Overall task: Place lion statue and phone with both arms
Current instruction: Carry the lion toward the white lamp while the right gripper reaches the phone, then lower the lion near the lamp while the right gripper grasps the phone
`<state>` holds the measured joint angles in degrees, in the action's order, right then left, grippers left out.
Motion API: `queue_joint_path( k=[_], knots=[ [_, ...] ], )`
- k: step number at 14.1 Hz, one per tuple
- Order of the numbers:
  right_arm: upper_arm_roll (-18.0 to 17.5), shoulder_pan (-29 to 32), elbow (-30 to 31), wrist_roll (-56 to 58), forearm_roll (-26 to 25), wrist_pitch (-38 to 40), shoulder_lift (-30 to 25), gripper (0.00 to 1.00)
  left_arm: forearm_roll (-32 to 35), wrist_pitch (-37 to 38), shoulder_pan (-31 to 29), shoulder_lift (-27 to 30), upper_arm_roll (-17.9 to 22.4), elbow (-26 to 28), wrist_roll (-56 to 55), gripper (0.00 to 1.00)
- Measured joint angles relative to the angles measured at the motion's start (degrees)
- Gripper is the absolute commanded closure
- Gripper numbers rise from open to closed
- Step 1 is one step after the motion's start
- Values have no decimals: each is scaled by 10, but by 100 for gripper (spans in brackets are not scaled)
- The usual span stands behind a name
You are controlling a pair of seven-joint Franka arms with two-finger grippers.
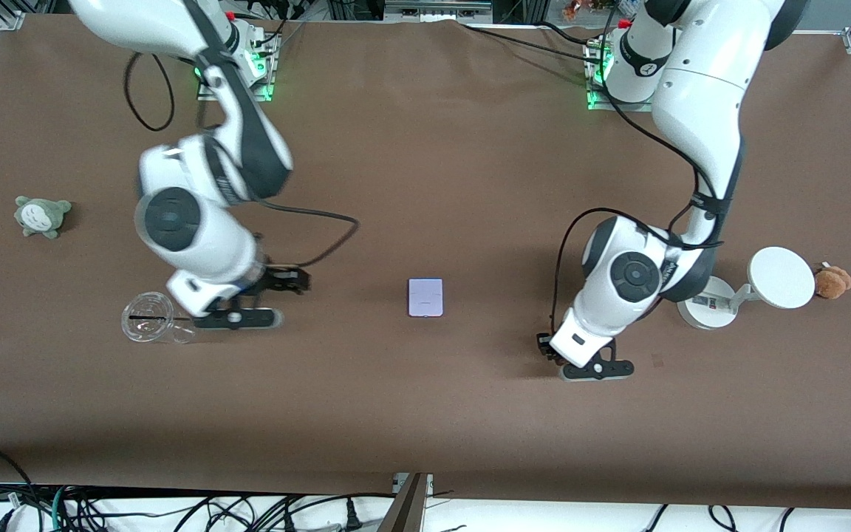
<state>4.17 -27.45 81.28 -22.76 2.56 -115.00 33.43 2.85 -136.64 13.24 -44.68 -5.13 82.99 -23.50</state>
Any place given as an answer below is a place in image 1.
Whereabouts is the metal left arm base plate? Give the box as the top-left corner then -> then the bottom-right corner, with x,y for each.
586,40 -> 657,112

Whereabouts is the white round-headed stand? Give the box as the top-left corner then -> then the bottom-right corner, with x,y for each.
676,246 -> 816,330

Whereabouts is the aluminium profile post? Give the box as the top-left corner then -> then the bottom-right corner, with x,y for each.
377,472 -> 434,532

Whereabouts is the grey totoro plush toy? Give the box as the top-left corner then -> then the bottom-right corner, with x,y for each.
14,195 -> 72,239

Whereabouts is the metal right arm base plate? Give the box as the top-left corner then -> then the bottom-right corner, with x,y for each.
196,33 -> 277,103

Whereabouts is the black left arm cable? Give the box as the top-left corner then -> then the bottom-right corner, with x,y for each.
554,70 -> 726,335

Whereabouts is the lavender phone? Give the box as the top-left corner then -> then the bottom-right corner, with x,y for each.
407,278 -> 445,318

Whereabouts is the long black table cable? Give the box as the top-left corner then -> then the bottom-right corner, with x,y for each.
459,24 -> 605,63

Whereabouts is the teal cable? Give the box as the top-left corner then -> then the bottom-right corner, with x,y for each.
50,484 -> 71,532

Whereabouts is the brown table cover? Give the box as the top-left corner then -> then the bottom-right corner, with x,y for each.
0,15 -> 851,511

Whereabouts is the clear plastic cup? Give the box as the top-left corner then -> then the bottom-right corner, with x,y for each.
120,292 -> 196,345

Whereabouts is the brown plush toy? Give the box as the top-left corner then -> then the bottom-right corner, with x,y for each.
813,262 -> 851,300

